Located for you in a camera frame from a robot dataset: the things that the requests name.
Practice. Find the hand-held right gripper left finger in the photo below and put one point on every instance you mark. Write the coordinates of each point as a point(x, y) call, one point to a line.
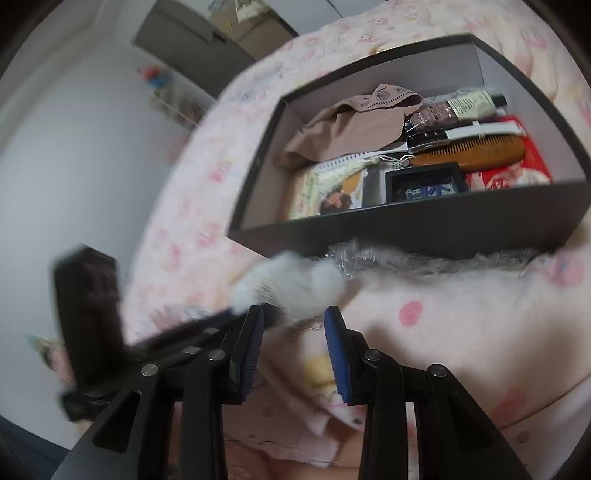
point(247, 355)

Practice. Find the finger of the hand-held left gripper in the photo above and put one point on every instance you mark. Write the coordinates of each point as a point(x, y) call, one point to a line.
point(184, 337)

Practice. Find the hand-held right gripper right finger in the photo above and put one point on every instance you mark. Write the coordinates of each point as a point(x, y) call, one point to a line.
point(339, 355)

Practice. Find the black cardboard box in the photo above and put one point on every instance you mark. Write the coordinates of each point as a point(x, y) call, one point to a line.
point(369, 230)

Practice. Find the brown cloth pouch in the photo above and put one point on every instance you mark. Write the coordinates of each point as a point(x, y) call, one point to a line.
point(346, 134)

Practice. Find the brown tube with cream label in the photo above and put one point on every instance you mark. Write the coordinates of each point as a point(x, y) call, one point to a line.
point(466, 108)

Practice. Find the person's pink pajamas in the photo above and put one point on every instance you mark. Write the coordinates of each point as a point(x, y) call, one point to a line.
point(286, 424)

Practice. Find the pink cartoon printed blanket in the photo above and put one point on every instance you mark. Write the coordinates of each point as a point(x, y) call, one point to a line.
point(461, 323)

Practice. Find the yellow green card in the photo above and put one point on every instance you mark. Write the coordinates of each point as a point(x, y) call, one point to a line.
point(300, 198)

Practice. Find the small black tray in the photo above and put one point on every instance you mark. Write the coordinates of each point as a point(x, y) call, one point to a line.
point(415, 168)

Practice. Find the white storage rack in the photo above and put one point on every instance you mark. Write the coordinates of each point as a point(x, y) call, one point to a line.
point(178, 104)

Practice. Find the red and blue bags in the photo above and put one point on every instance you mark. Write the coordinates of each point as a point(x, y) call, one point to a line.
point(152, 76)

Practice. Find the red envelope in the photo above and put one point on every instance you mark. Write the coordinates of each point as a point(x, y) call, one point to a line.
point(508, 175)

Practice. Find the grey door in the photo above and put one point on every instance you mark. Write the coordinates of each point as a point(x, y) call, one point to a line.
point(184, 41)

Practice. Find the brown cardboard box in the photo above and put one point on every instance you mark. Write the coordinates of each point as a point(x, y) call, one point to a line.
point(258, 27)

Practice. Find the white wardrobe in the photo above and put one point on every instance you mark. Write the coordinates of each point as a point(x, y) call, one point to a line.
point(318, 11)

